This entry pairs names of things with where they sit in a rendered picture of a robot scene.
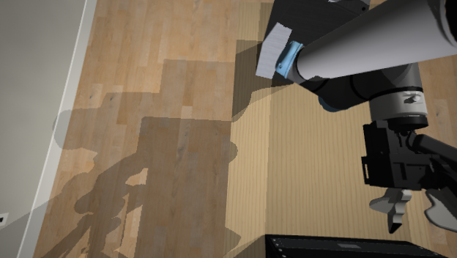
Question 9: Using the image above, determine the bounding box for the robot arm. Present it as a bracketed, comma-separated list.
[275, 0, 457, 172]

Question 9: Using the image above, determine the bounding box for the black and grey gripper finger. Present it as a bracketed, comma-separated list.
[424, 163, 457, 233]
[369, 188, 412, 234]

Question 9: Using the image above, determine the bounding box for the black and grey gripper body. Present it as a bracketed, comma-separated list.
[361, 116, 447, 191]

